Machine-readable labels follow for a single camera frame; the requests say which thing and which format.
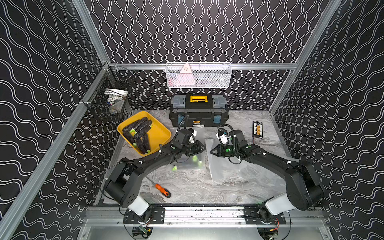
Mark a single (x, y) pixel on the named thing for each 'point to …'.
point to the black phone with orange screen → (257, 130)
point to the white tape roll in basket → (112, 94)
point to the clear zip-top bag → (197, 161)
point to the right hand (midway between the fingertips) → (210, 151)
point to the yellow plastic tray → (157, 135)
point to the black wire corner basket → (111, 77)
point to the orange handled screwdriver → (164, 191)
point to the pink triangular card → (185, 77)
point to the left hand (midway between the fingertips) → (206, 145)
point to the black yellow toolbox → (203, 110)
